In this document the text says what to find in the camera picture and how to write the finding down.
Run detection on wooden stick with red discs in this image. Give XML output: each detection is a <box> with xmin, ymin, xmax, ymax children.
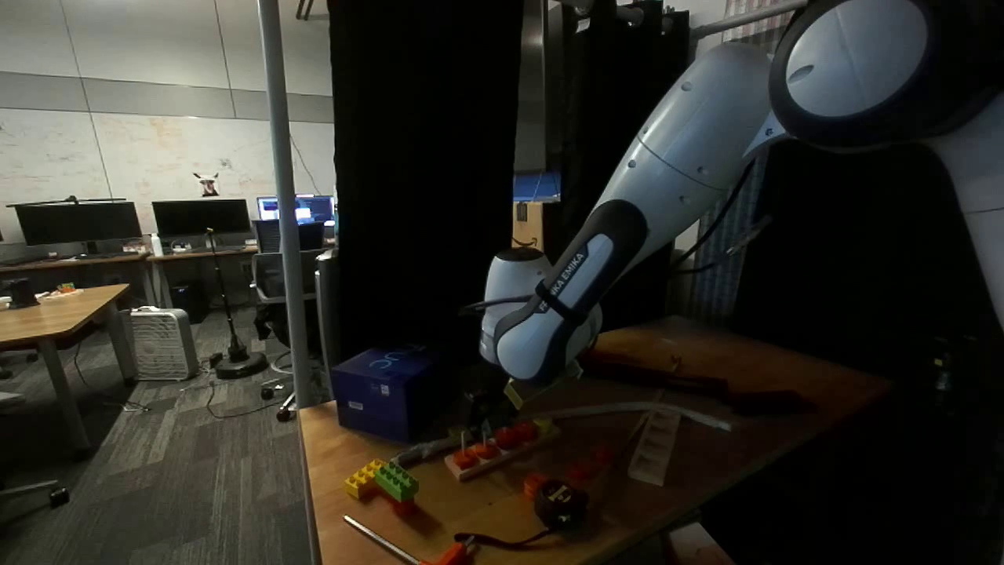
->
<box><xmin>520</xmin><ymin>448</ymin><xmax>614</xmax><ymax>501</ymax></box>

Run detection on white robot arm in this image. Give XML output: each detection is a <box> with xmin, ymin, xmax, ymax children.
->
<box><xmin>480</xmin><ymin>0</ymin><xmax>1004</xmax><ymax>382</ymax></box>

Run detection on red handled screwdriver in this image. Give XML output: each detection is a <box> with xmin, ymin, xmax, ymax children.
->
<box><xmin>341</xmin><ymin>515</ymin><xmax>475</xmax><ymax>565</ymax></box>

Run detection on black round tape measure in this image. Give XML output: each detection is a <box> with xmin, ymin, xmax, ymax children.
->
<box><xmin>486</xmin><ymin>480</ymin><xmax>589</xmax><ymax>549</ymax></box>

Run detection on right black monitor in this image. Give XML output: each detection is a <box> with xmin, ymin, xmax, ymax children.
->
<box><xmin>153</xmin><ymin>197</ymin><xmax>252</xmax><ymax>240</ymax></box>

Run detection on blue cardboard box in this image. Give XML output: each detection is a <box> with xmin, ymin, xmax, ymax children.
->
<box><xmin>328</xmin><ymin>348</ymin><xmax>447</xmax><ymax>438</ymax></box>

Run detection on yellow green lego blocks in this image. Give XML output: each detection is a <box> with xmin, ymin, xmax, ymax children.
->
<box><xmin>341</xmin><ymin>457</ymin><xmax>418</xmax><ymax>501</ymax></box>

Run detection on black curtain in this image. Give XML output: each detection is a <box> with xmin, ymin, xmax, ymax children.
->
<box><xmin>325</xmin><ymin>0</ymin><xmax>525</xmax><ymax>355</ymax></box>

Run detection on white computer case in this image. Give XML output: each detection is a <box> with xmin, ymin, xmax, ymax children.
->
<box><xmin>128</xmin><ymin>303</ymin><xmax>199</xmax><ymax>382</ymax></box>

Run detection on black office chair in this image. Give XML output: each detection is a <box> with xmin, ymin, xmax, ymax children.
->
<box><xmin>252</xmin><ymin>250</ymin><xmax>319</xmax><ymax>422</ymax></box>

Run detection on wooden side desk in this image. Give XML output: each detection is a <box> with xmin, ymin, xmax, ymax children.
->
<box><xmin>0</xmin><ymin>281</ymin><xmax>136</xmax><ymax>455</ymax></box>

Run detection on grey metal pole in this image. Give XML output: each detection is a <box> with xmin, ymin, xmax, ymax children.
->
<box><xmin>257</xmin><ymin>0</ymin><xmax>323</xmax><ymax>407</ymax></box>

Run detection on dark wooden plank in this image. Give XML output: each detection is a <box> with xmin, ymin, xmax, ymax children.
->
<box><xmin>583</xmin><ymin>348</ymin><xmax>812</xmax><ymax>414</ymax></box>

